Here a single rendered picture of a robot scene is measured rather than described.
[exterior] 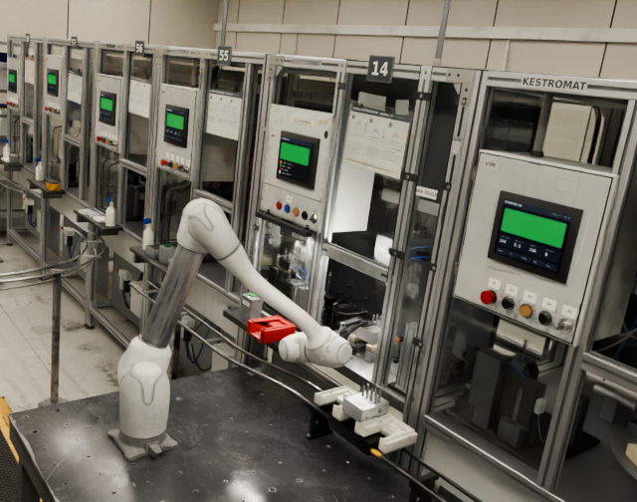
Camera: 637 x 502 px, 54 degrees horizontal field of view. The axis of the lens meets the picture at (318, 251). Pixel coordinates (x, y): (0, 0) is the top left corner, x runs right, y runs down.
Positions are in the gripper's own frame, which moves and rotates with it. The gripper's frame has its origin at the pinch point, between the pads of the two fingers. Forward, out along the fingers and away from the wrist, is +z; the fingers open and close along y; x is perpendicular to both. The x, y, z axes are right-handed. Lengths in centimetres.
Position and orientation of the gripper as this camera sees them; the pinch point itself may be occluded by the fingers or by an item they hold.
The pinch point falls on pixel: (366, 334)
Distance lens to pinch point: 253.5
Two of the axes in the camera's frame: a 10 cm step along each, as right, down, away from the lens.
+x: -6.2, -2.7, 7.4
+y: 1.3, -9.6, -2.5
